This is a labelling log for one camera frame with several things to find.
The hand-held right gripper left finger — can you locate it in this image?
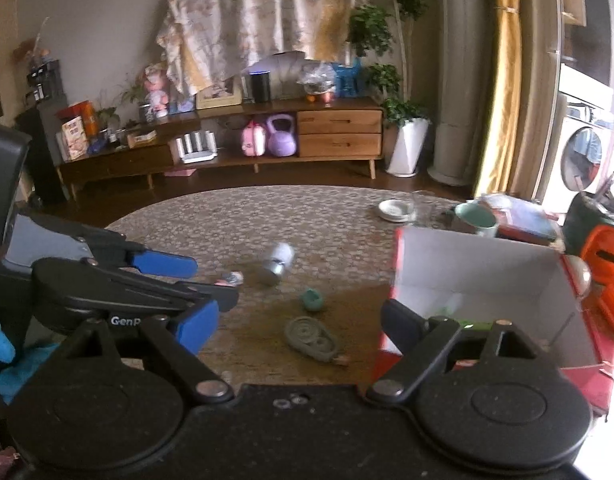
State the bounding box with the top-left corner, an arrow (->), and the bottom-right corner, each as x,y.
62,299 -> 235,406

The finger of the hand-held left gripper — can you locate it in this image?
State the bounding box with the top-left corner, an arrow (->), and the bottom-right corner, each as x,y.
173,282 -> 240,312
72,226 -> 199,280

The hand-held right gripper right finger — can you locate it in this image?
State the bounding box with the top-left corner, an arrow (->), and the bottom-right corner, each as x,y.
366,298 -> 555,403

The white capped silver bottle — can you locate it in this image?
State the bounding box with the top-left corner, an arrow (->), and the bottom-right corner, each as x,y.
258,242 -> 296,287

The green capped metal bottle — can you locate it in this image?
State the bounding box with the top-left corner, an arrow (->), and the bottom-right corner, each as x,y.
427,294 -> 494,334

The red cardboard box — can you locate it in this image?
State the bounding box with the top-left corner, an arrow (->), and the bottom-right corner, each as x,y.
374,224 -> 614,417

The person's left hand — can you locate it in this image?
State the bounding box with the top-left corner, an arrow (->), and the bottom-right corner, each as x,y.
0,321 -> 61,407

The grey correction tape dispenser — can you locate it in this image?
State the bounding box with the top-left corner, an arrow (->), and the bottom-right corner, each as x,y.
284,314 -> 351,367

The small teal round object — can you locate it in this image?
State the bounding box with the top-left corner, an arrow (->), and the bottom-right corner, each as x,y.
300,287 -> 326,313

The small white dish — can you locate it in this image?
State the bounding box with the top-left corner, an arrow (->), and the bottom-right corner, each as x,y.
378,198 -> 413,223

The clear drinking glass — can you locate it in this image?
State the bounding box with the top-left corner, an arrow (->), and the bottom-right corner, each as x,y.
411,190 -> 441,226

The white router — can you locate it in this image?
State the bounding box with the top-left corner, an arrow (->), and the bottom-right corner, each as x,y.
174,129 -> 219,164

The wooden tissue box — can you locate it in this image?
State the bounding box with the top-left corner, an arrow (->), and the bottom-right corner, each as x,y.
126,128 -> 158,149

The green ceramic mug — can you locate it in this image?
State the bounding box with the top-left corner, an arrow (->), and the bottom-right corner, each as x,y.
454,201 -> 500,239

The black side cabinet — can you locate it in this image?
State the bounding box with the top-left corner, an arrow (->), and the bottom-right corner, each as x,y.
14,102 -> 71,207

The printed snack box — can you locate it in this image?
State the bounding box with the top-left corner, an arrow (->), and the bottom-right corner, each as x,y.
62,115 -> 91,161

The small pink bag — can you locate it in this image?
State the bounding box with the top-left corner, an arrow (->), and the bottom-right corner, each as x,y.
240,119 -> 267,156

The small leafy plant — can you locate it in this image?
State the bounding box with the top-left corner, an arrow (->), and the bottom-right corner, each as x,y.
94,94 -> 121,134

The purple kettlebell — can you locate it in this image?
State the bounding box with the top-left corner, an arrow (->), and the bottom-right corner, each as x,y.
265,113 -> 298,157

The pink doll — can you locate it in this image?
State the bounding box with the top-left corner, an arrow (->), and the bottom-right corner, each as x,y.
144,62 -> 171,119

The thin leafy plant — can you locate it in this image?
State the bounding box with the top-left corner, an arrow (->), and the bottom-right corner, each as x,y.
116,74 -> 148,111

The orange carton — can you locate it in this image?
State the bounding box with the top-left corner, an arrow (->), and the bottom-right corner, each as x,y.
56,100 -> 98,139

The framed picture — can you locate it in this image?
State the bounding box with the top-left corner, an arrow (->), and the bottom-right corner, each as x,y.
195,77 -> 243,110

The white plant pot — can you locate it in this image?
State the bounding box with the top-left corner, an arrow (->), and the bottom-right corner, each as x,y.
386,117 -> 432,179

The silver metal ball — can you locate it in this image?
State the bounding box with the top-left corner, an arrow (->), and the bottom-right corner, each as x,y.
566,254 -> 594,302

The black cylindrical speaker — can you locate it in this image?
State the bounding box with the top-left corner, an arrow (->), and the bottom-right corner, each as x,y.
250,72 -> 272,104

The wooden television cabinet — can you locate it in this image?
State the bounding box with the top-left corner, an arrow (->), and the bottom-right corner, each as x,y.
56,97 -> 386,202

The black coffee machine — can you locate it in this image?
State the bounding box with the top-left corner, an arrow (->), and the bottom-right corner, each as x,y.
26,58 -> 64,107

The orange plastic case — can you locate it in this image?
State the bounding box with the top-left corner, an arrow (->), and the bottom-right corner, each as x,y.
583,279 -> 614,352

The orange black container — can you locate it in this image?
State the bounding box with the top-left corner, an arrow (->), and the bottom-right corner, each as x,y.
561,172 -> 614,283

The flat television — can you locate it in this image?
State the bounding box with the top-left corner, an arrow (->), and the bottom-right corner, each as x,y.
241,51 -> 309,102

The clear plastic bag with fruit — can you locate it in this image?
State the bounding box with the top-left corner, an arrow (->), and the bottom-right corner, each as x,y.
296,62 -> 337,106

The dried flower bouquet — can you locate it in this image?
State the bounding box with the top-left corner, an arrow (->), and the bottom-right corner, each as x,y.
16,17 -> 53,64

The white washing machine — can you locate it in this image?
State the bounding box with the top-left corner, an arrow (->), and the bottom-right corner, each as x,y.
541,64 -> 614,217

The blue plastic basket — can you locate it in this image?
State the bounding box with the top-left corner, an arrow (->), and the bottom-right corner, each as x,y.
331,57 -> 363,99

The cylindrical standing air conditioner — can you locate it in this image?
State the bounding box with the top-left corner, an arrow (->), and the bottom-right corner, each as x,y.
426,0 -> 494,187

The yellow curtain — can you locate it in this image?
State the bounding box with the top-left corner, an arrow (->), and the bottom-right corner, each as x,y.
474,0 -> 524,199

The floral cloth cover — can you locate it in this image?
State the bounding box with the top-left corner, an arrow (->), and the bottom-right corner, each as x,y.
156,0 -> 369,97

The beige curtain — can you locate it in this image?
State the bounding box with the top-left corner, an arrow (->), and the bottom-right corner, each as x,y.
509,0 -> 564,202

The green potted tree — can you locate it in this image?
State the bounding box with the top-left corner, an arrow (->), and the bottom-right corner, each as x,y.
346,0 -> 434,128

